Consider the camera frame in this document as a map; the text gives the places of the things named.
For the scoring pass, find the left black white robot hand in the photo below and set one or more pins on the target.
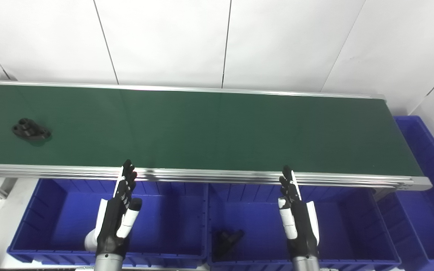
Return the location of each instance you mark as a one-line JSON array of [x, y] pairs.
[[111, 226]]

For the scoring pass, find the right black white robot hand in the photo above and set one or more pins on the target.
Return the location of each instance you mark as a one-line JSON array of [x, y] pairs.
[[303, 229]]

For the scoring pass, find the black flange part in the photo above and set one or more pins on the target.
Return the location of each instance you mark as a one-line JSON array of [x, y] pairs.
[[30, 130]]

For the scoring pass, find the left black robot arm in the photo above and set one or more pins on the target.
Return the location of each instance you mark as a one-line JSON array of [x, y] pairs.
[[107, 263]]

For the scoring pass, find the white cylindrical part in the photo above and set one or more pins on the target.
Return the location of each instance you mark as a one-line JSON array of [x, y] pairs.
[[90, 241]]

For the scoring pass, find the blue plastic bin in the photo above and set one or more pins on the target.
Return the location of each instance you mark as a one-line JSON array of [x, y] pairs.
[[171, 226], [349, 233], [428, 210]]

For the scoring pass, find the black angular plastic part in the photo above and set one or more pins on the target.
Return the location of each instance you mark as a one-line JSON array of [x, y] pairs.
[[225, 241]]

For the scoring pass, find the green conveyor belt aluminium frame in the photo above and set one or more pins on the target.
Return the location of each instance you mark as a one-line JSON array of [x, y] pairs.
[[209, 131]]

